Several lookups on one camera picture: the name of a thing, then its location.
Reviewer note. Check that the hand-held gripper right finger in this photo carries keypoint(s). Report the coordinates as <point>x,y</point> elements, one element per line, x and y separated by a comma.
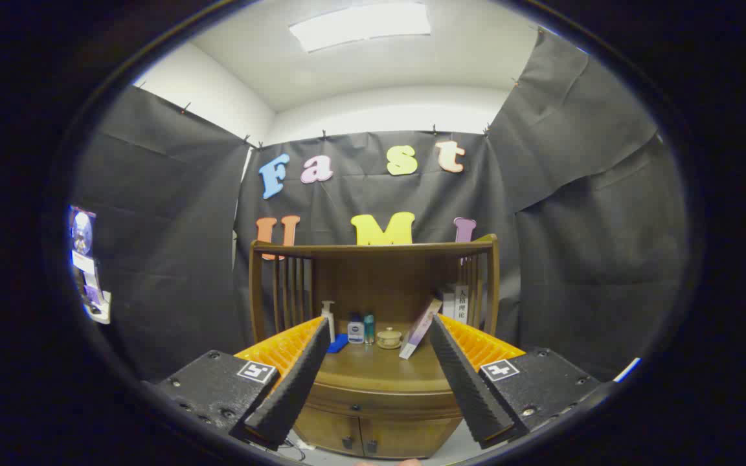
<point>467,388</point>

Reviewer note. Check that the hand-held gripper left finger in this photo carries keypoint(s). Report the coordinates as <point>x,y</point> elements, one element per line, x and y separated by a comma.
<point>295,388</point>

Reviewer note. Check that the wooden drawer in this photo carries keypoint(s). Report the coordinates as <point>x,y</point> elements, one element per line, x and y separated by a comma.
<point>379,401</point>

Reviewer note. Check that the wooden cabinet door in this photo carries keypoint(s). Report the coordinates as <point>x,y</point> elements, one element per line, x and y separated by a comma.
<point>405,437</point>
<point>327,430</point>

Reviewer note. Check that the wooden countertop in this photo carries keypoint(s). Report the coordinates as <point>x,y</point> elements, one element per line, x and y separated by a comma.
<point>373,369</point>

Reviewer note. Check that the wooden cabinet with slatted shelf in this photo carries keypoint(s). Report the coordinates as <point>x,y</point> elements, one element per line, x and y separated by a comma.
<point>379,285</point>

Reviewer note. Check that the blue folded cloth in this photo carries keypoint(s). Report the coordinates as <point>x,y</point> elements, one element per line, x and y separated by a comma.
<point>337,343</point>

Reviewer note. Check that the white pump bottle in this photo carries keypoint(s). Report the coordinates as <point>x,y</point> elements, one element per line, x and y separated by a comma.
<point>328,323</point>

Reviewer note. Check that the purple and white book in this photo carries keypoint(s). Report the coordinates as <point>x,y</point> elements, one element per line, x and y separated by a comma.
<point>419,330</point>

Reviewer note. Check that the white bottle with blue cap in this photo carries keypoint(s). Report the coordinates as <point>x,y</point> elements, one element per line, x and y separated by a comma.
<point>355,331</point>

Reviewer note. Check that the white book with black characters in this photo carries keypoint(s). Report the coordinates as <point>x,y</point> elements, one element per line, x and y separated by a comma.
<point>462,304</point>

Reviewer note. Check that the plain white book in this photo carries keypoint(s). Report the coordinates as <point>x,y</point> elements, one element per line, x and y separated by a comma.
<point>449,304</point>

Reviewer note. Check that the beige lidded teacup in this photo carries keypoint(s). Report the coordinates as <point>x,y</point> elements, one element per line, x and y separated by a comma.
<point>389,338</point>

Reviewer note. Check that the slim teal bottle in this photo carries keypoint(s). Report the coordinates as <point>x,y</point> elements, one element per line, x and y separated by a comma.
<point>369,327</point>

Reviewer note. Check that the white panel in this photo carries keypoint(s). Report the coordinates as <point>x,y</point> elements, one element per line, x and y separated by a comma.
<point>627,370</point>

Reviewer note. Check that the ceiling light panel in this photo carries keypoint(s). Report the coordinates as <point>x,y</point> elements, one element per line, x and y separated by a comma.
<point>360,26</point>

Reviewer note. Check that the wall poster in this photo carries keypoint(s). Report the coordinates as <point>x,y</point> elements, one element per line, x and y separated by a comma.
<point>81,233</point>

